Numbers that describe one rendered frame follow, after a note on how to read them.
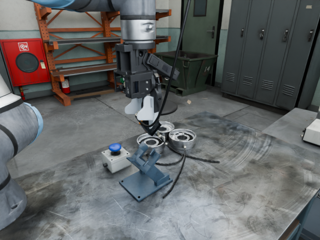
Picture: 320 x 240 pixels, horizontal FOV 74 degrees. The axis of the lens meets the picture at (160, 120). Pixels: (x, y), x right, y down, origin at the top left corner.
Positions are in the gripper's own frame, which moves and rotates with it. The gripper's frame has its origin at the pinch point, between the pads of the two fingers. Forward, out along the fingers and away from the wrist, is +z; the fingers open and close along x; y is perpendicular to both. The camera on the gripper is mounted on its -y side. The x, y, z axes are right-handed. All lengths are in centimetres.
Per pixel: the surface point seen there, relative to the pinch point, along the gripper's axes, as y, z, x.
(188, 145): -21.0, 17.2, -3.1
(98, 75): -165, 76, -378
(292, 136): -88, 32, 12
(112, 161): 6.5, 15.2, -10.2
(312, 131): -85, 24, 21
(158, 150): -10.6, 17.4, -8.0
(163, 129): -23.4, 17.9, -19.8
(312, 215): -94, 78, 32
